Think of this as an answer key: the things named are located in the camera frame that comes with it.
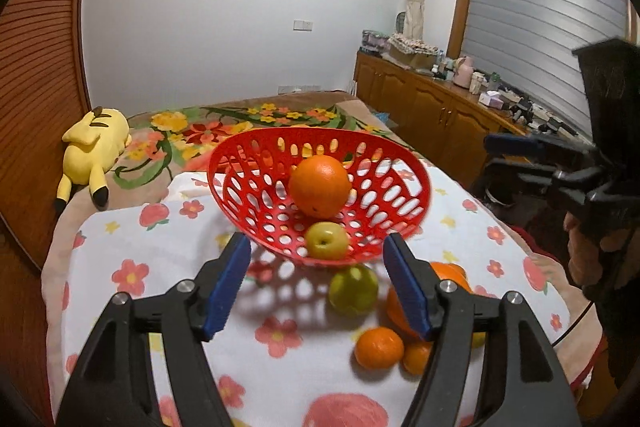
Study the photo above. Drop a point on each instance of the medium orange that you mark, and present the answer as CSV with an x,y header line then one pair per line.
x,y
319,187

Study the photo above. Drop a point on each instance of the white jar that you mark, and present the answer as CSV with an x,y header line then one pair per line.
x,y
475,83

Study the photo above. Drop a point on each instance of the small round desk fan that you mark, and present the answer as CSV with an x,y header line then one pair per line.
x,y
400,21

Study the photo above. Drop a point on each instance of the black waste bin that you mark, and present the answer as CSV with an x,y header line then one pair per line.
x,y
500,197

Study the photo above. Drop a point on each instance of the red perforated plastic basket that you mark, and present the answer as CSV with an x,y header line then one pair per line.
x,y
320,134

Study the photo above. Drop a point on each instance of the green pear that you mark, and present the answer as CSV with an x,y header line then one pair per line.
x,y
352,292

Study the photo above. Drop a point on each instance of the window with grey blinds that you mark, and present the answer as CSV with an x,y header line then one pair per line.
x,y
540,22

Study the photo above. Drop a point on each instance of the pink kettle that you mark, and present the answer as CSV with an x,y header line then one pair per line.
x,y
462,73

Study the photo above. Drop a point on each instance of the cardboard box with cloth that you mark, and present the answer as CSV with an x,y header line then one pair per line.
x,y
410,52

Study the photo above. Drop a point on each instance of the wooden louvered wardrobe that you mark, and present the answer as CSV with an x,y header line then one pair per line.
x,y
35,82

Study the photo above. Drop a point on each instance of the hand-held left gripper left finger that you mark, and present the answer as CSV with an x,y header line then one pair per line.
x,y
227,292

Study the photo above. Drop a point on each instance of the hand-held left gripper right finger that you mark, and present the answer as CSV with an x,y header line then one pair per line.
x,y
407,292

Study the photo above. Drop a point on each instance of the black gadget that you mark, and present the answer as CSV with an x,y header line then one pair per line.
x,y
555,125
522,108

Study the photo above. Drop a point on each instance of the white wall socket strip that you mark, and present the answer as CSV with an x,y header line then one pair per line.
x,y
299,88

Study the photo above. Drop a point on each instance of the white wall switch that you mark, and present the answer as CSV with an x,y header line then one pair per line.
x,y
303,25

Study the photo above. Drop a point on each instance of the large orange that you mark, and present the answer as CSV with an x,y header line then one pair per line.
x,y
450,274

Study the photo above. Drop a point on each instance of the small green apple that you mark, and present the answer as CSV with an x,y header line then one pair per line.
x,y
326,241

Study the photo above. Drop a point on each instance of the white strawberry print blanket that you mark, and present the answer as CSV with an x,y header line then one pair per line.
x,y
300,357

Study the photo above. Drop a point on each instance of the wooden sideboard cabinet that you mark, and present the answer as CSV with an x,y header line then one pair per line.
x,y
425,107

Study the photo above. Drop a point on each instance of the yellow plush toy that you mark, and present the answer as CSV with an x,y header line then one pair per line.
x,y
92,142

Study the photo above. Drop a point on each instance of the small mandarin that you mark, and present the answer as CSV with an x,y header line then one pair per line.
x,y
416,358

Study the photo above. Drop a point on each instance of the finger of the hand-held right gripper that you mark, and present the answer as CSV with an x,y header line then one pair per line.
x,y
515,145
520,172

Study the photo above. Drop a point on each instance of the pink tissue box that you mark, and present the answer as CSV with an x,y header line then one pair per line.
x,y
492,99

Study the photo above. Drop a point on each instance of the brown floral bedspread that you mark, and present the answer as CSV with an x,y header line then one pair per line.
x,y
165,137

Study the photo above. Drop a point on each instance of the purple packets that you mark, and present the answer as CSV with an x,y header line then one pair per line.
x,y
372,41

